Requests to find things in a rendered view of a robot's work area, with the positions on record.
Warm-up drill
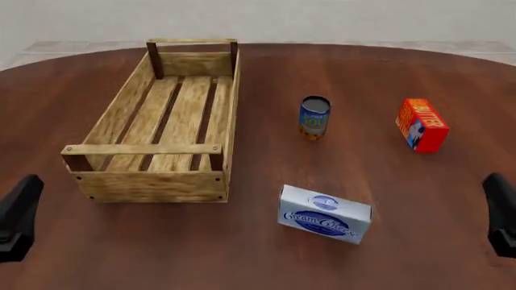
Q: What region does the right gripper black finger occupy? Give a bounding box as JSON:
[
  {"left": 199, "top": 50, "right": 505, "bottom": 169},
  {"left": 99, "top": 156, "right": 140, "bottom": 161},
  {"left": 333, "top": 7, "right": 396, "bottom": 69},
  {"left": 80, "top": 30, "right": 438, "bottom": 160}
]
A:
[{"left": 481, "top": 172, "right": 516, "bottom": 236}]

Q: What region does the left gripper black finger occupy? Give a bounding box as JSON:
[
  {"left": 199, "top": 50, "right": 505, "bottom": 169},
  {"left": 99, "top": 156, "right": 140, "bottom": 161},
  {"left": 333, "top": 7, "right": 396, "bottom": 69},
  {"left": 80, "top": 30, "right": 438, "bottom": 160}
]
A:
[{"left": 0, "top": 174, "right": 45, "bottom": 242}]

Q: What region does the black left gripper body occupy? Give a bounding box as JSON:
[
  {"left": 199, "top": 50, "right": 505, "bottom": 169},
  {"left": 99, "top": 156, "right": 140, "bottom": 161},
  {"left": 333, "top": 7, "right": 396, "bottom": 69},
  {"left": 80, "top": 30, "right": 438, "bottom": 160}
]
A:
[{"left": 0, "top": 231, "right": 36, "bottom": 264}]

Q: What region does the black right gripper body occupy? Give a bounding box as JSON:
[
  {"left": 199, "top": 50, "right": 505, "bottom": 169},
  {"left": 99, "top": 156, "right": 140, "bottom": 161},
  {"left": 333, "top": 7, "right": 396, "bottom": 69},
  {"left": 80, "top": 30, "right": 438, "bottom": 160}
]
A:
[{"left": 487, "top": 227, "right": 516, "bottom": 259}]

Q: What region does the white cream cheese box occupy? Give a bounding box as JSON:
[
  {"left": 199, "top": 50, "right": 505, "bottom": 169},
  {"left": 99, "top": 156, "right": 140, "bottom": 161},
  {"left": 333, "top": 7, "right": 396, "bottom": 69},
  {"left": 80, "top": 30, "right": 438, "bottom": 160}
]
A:
[{"left": 277, "top": 184, "right": 372, "bottom": 245}]

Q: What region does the blue soup tin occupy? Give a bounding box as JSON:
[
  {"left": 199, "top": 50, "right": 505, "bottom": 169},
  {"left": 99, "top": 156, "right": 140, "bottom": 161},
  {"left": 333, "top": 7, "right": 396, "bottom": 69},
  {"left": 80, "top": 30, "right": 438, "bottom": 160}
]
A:
[{"left": 298, "top": 95, "right": 332, "bottom": 143}]

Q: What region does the red butter box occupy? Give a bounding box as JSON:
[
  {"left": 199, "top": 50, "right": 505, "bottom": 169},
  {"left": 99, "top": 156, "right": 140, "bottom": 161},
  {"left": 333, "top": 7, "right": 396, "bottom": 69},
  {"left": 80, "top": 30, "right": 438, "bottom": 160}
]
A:
[{"left": 395, "top": 97, "right": 451, "bottom": 155}]

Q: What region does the wooden slat tray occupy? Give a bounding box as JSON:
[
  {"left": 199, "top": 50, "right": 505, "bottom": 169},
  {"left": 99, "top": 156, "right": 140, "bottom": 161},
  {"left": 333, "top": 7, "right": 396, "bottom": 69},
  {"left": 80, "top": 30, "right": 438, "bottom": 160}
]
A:
[{"left": 60, "top": 37, "right": 241, "bottom": 205}]

